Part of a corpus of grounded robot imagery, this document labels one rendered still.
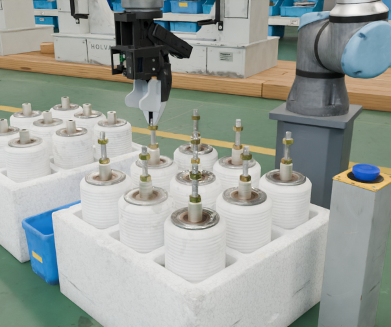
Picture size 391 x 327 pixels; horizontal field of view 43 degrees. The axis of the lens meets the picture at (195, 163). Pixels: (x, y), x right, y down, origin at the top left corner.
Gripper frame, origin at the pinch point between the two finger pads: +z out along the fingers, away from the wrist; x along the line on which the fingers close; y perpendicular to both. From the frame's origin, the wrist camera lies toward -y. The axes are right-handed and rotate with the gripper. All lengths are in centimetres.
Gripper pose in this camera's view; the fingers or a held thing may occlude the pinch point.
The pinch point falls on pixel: (154, 116)
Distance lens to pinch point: 96.7
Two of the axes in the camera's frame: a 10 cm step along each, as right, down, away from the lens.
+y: -7.1, 2.4, -6.6
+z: 0.0, 9.4, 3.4
